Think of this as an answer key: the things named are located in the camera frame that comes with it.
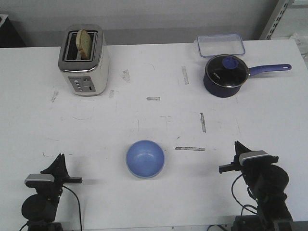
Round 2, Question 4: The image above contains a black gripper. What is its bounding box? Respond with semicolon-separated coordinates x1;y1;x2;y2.
39;154;82;193
218;141;279;185

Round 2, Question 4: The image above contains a blue bowl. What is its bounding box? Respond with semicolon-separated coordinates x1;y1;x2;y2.
126;140;165;179

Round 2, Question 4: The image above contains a blue saucepan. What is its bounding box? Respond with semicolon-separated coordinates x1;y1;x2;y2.
204;64;292;98

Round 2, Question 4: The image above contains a glass pot lid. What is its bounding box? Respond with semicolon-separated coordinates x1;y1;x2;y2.
205;54;249;88

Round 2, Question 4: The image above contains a dark box at left edge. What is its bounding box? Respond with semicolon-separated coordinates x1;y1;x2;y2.
0;14;26;48

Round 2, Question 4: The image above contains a clear plastic container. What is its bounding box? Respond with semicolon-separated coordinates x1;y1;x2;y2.
194;34;245;58

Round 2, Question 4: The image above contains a metal shelf upright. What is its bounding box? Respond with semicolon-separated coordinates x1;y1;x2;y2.
259;0;296;40

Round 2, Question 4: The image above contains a cream toaster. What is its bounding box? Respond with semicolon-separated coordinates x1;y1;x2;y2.
58;24;109;96

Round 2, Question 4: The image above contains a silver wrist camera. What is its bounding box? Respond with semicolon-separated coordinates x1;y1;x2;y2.
238;150;269;166
25;173;55;188

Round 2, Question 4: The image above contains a bread slice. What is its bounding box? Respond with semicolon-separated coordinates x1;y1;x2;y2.
75;29;92;60

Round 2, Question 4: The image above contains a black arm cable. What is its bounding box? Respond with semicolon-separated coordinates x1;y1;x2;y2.
231;174;259;217
19;184;83;231

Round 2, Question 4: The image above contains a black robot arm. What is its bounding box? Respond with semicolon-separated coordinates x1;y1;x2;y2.
218;141;295;231
21;154;82;231

